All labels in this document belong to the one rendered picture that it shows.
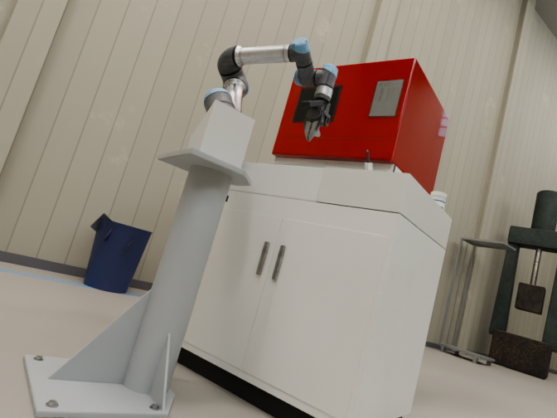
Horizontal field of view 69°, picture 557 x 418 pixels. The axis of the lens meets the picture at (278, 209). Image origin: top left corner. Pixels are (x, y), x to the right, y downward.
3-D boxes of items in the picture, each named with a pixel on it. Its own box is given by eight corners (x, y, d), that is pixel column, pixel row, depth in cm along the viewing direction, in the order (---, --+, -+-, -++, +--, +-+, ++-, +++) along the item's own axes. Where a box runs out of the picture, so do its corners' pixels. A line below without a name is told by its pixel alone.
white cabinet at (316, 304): (244, 356, 236) (282, 220, 248) (406, 432, 177) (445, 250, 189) (156, 356, 187) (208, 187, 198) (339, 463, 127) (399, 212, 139)
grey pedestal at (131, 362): (34, 417, 103) (138, 118, 115) (22, 358, 139) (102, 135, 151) (209, 420, 132) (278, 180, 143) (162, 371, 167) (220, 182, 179)
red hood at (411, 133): (326, 190, 320) (345, 119, 329) (431, 202, 270) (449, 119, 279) (270, 153, 262) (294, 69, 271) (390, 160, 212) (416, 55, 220)
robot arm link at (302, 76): (297, 58, 188) (318, 59, 183) (302, 80, 196) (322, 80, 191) (289, 68, 184) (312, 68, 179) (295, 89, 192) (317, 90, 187)
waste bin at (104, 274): (124, 288, 369) (144, 225, 377) (139, 298, 331) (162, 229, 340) (65, 276, 341) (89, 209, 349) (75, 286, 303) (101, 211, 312)
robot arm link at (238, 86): (210, 129, 168) (219, 64, 205) (222, 157, 179) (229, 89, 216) (237, 123, 166) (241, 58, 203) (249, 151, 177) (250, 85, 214)
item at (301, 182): (232, 194, 203) (240, 167, 205) (326, 207, 169) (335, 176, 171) (220, 187, 196) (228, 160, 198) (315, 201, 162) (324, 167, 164)
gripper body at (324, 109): (327, 128, 183) (334, 103, 185) (318, 119, 176) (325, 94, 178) (313, 128, 188) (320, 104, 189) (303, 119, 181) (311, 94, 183)
